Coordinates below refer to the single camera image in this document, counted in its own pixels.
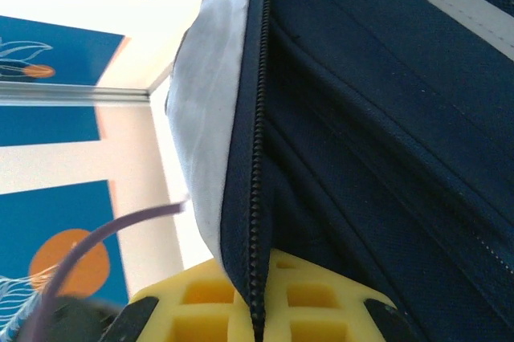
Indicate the blue panel small orange dot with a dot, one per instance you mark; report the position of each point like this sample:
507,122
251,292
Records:
80,53

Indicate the navy blue backpack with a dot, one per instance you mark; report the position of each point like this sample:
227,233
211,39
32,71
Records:
361,137

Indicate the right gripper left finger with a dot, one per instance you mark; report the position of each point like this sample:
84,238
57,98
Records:
201,310

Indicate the blue panel orange oval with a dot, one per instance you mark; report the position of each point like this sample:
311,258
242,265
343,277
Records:
24,213

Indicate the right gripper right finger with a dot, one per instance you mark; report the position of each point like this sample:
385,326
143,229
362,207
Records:
317,310

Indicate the left aluminium frame post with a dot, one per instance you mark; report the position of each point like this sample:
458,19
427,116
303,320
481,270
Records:
72,94

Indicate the blue floral wall panel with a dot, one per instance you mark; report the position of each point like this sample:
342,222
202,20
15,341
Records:
40,125

